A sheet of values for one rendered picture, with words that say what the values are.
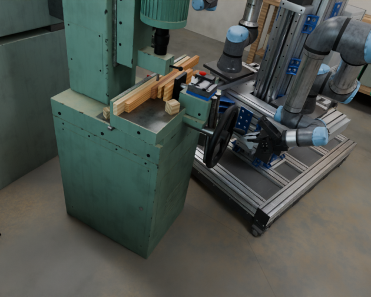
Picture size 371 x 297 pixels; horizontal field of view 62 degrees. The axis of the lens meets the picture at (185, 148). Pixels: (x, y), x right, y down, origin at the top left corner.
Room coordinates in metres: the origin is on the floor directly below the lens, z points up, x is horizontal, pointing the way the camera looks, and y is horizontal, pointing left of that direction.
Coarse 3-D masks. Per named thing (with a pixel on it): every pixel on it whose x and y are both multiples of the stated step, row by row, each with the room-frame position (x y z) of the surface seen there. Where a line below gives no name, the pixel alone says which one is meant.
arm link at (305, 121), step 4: (304, 116) 1.19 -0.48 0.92; (300, 120) 1.17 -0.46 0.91; (304, 120) 1.17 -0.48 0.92; (308, 120) 1.17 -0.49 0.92; (312, 120) 1.17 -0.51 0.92; (316, 120) 1.17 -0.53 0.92; (320, 120) 1.19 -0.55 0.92; (300, 124) 1.16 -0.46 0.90; (304, 124) 1.15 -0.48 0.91; (308, 124) 1.15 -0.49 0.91; (312, 124) 1.13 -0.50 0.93; (316, 124) 1.13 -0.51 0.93; (320, 124) 1.14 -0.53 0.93; (324, 124) 1.17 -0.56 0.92; (296, 128) 1.16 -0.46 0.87
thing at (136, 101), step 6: (192, 60) 1.51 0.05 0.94; (186, 66) 1.44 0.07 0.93; (192, 66) 1.51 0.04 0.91; (144, 90) 1.12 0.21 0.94; (150, 90) 1.14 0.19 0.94; (138, 96) 1.07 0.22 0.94; (144, 96) 1.10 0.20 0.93; (126, 102) 1.01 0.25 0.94; (132, 102) 1.02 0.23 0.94; (138, 102) 1.06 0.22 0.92; (126, 108) 1.00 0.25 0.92; (132, 108) 1.02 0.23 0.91
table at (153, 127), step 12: (144, 108) 1.05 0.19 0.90; (156, 108) 1.07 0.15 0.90; (180, 108) 1.10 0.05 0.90; (120, 120) 0.96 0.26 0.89; (132, 120) 0.95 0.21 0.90; (144, 120) 0.97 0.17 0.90; (156, 120) 0.98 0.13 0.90; (168, 120) 1.00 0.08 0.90; (180, 120) 1.08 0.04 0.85; (192, 120) 1.08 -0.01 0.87; (132, 132) 0.94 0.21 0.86; (144, 132) 0.92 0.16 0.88; (156, 132) 0.91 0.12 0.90; (168, 132) 0.99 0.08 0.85; (156, 144) 0.91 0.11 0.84
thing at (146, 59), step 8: (144, 48) 1.23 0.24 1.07; (152, 48) 1.25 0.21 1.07; (144, 56) 1.19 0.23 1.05; (152, 56) 1.18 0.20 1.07; (160, 56) 1.19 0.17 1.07; (168, 56) 1.20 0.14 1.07; (144, 64) 1.19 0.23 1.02; (152, 64) 1.18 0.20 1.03; (160, 64) 1.17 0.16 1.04; (168, 64) 1.18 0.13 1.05; (160, 72) 1.16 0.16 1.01; (168, 72) 1.19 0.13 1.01
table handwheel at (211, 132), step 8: (224, 112) 1.06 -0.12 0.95; (232, 112) 1.07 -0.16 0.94; (224, 120) 1.02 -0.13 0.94; (232, 120) 1.20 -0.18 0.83; (208, 128) 1.10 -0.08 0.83; (216, 128) 0.99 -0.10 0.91; (224, 128) 1.10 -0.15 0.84; (232, 128) 1.19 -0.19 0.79; (216, 136) 0.97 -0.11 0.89; (224, 136) 1.06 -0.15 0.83; (216, 144) 1.00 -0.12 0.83; (224, 144) 1.06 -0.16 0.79; (208, 152) 0.95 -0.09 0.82; (208, 160) 0.95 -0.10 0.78; (216, 160) 1.07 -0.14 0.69
